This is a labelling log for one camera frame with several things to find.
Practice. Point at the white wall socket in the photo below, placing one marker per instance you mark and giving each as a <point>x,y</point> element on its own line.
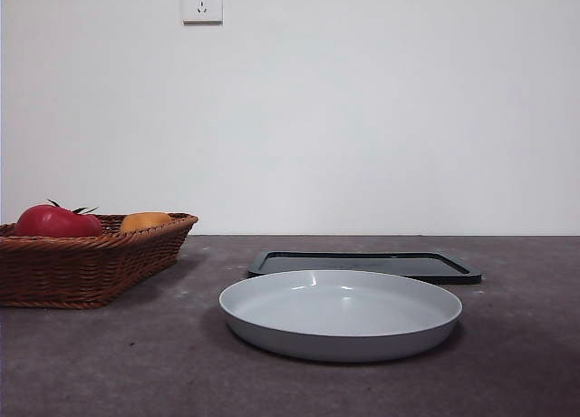
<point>202,4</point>

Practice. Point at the dark rectangular tray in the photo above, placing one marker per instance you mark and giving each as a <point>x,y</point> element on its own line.
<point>408,265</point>

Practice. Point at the red tomato with green stem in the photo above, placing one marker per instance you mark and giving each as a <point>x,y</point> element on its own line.
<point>54,222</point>

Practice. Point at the pale grey round plate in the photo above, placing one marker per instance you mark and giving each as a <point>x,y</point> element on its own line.
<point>340,340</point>

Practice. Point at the brown wicker basket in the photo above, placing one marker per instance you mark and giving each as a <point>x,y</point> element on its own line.
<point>81,272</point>

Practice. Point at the yellow-orange potato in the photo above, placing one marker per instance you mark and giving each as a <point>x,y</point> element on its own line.
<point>145,220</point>

